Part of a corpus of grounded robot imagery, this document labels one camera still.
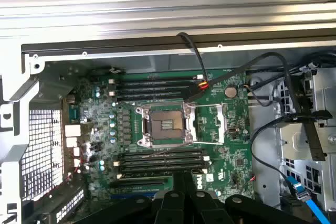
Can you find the open grey PC case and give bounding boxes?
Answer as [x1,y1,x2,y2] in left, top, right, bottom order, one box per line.
[0,34,336,224]

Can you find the grey metal drive cage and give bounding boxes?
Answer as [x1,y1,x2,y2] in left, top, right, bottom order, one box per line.
[277,65,336,213]

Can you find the thin black red wire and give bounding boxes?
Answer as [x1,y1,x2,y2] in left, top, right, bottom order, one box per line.
[240,174,257,192]

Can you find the blue expansion slot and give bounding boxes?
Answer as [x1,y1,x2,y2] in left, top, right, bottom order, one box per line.
[110,194,158,201]

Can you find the black tape strap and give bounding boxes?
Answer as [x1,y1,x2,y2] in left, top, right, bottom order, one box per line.
[287,110,333,162]

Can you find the silver socket cover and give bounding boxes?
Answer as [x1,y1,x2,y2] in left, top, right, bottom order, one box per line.
[193,102,228,145]

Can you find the black wire with connector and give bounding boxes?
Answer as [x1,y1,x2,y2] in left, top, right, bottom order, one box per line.
[176,31,302,120]

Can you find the silver coin cell battery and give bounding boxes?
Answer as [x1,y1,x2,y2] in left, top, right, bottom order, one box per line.
[224,84,238,99]

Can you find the green Dell motherboard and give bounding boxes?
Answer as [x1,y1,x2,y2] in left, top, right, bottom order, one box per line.
[77,68,256,210]

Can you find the black expansion slot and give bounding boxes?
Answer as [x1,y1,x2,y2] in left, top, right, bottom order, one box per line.
[109,179,169,189]

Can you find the CPU socket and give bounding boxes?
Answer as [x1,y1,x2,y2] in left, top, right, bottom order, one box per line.
[135,102,197,149]

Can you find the black RAM slot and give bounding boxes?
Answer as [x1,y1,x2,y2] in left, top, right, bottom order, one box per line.
[115,168,209,180]
[118,155,211,162]
[115,81,202,88]
[115,76,204,82]
[113,161,211,168]
[109,93,186,101]
[118,149,207,156]
[109,87,196,94]

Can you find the blue SATA wire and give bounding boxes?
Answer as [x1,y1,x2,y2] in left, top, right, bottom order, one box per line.
[285,176,330,224]

